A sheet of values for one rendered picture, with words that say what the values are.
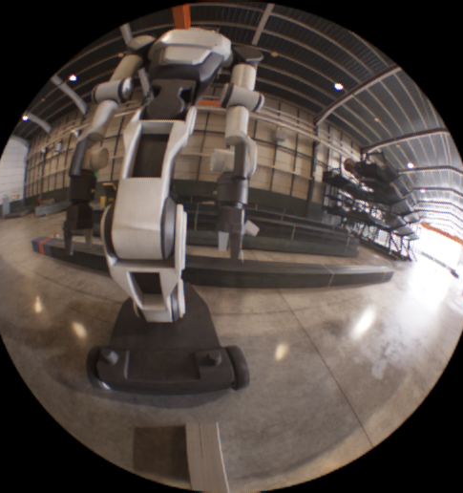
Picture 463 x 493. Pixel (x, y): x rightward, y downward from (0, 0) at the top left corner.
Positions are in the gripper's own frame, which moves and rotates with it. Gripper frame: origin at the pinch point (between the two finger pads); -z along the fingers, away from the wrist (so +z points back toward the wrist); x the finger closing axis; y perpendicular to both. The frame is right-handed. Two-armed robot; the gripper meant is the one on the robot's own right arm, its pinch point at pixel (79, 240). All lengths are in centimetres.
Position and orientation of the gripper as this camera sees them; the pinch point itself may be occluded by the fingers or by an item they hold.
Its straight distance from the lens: 50.0
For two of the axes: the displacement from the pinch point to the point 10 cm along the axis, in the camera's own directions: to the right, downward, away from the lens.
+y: 9.4, 0.2, 3.3
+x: 3.3, 1.5, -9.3
